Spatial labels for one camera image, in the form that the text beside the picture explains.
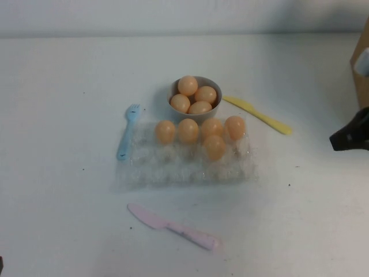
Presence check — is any brown cardboard box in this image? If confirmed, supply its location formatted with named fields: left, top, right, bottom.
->
left=350, top=17, right=369, bottom=112

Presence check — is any orange plastic egg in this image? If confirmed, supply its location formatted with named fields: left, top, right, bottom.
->
left=187, top=100, right=213, bottom=115
left=204, top=134, right=227, bottom=162
left=170, top=93, right=191, bottom=113
left=224, top=115, right=246, bottom=141
left=201, top=118, right=224, bottom=139
left=194, top=85, right=217, bottom=105
left=155, top=119, right=176, bottom=145
left=178, top=118, right=199, bottom=144
left=178, top=75, right=199, bottom=97

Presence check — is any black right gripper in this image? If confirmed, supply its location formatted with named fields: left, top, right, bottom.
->
left=329, top=106, right=369, bottom=151

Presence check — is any grey round bowl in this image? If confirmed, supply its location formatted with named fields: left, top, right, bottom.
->
left=166, top=76, right=223, bottom=123

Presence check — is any yellow plastic knife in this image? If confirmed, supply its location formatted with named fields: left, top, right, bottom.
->
left=222, top=96, right=292, bottom=136

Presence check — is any pink plastic knife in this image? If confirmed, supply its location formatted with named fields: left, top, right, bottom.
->
left=127, top=203, right=222, bottom=251

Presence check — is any blue plastic fork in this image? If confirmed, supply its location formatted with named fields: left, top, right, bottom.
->
left=116, top=103, right=141, bottom=161

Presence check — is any clear plastic egg tray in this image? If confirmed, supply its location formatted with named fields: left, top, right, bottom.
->
left=115, top=117, right=259, bottom=191

